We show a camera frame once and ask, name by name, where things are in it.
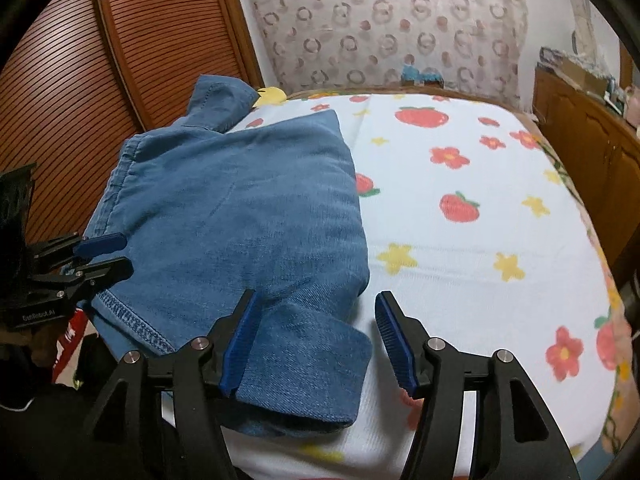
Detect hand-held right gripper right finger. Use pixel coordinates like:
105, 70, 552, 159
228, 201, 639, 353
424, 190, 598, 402
375, 290, 583, 480

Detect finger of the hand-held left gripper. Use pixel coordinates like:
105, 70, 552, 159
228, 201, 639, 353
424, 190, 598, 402
32, 232, 127, 273
27, 256, 135, 307

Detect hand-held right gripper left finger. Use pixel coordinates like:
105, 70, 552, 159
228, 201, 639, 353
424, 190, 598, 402
80, 289, 261, 480

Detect blue denim pants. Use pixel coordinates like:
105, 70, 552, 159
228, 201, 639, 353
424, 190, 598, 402
80, 74, 373, 436

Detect red cloth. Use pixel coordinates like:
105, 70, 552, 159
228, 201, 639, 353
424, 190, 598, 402
52, 309, 97, 378

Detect white strawberry print blanket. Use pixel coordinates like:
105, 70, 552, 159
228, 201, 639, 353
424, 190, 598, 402
220, 91, 623, 480

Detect person's dark clothing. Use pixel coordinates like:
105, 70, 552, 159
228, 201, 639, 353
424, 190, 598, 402
0, 330, 241, 480

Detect wooden louvered wardrobe door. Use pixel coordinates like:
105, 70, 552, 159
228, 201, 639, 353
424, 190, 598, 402
0, 0, 266, 246

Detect floral blanket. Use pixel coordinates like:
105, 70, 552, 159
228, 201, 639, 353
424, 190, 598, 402
287, 87, 638, 461

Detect yellow plush toy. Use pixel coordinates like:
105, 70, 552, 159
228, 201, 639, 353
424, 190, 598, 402
255, 86, 288, 108

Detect blue plastic bag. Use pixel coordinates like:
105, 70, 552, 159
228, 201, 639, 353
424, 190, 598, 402
400, 57, 446, 86

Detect wooden cabinet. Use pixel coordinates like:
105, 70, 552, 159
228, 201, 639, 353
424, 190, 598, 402
532, 62, 640, 286

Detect circle patterned sheer curtain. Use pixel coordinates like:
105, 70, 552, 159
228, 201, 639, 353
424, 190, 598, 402
240, 0, 528, 96

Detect open cardboard box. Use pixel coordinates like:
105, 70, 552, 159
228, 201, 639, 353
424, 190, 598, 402
555, 55, 608, 96

